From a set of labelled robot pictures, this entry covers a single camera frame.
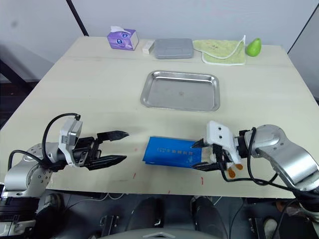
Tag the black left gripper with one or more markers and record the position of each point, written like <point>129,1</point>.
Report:
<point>83,152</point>

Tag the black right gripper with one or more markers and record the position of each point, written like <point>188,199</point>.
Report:
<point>221,157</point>

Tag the blue surgical instrument pack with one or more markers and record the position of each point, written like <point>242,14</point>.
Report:
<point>169,152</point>

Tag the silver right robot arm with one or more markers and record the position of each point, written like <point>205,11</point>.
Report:
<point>286,159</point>

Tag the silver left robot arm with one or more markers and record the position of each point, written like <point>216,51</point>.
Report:
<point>22,174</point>

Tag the shiny metal tray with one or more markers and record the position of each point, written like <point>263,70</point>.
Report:
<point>179,92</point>

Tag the small orange tab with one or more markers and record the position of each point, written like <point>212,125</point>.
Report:
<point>231,173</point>
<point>238,166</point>

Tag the dark rounded shape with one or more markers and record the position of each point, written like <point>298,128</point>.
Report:
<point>144,214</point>
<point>208,216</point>

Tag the silver robot body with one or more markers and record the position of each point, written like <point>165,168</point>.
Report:
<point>149,235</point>

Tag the light green towel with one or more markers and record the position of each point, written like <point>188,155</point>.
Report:
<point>221,51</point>

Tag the small white box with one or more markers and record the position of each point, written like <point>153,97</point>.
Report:
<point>148,47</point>

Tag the purple tissue box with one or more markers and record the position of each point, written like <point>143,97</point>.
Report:
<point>122,39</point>

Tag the grey lidded box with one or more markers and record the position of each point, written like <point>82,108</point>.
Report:
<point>173,48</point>

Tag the green pear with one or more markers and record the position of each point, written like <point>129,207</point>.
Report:
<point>253,47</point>

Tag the black slanted pole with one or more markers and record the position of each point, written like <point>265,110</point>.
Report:
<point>77,17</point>

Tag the dark-edged grey panel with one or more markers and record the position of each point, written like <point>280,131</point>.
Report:
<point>311,49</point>

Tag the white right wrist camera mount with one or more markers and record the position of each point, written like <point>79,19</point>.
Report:
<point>220,135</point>

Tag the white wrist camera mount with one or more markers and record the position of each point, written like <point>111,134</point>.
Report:
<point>71,132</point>
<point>220,135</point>

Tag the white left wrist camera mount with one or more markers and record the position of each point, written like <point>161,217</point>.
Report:
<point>71,132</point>

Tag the dark frame structure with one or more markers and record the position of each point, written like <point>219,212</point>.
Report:
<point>15,74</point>

